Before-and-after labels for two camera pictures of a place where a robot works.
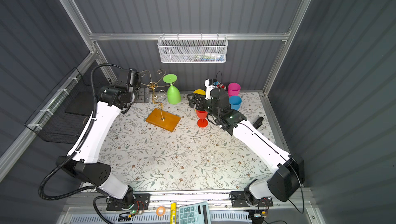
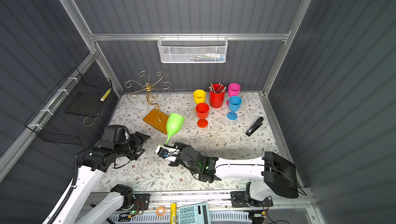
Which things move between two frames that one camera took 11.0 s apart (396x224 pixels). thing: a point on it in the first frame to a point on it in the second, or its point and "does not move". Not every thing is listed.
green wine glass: (174, 95) to (175, 123)
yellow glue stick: (173, 213) does not move
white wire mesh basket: (190, 49) does not move
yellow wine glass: (200, 92) does not move
